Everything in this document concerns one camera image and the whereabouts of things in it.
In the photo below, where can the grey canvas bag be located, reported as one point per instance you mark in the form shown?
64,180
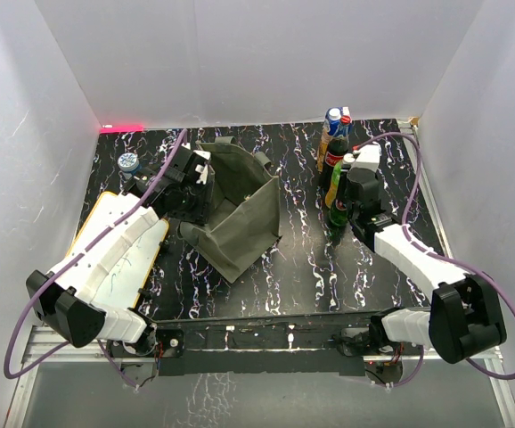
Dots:
244,212

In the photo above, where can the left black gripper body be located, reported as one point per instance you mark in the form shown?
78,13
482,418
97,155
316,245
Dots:
194,205

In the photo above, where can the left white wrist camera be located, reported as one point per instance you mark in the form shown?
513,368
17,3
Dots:
200,167

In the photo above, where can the blue top juice carton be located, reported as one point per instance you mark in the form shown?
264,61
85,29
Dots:
330,128

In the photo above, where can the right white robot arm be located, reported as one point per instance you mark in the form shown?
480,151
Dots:
465,316

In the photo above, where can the blue white bottle cap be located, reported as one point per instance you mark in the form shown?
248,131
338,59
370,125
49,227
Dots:
128,163

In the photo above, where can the dark green glass bottle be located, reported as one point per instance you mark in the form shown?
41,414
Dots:
339,212

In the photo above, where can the aluminium frame rail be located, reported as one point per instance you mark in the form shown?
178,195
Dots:
493,360

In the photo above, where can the green tea bottle white cap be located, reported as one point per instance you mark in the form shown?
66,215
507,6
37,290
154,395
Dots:
348,159

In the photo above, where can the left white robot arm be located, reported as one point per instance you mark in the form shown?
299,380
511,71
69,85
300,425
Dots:
67,297

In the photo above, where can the black front mounting rail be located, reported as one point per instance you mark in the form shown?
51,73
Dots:
335,343

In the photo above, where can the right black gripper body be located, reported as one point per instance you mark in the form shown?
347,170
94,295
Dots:
353,212

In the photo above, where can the cola bottle red cap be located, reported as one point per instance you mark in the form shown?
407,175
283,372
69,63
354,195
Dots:
337,148

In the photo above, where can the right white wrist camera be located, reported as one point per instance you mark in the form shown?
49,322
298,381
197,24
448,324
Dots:
367,157

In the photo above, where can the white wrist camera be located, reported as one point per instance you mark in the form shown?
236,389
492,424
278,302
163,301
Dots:
200,167
367,157

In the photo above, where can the white board orange frame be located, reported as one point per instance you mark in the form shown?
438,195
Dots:
120,285

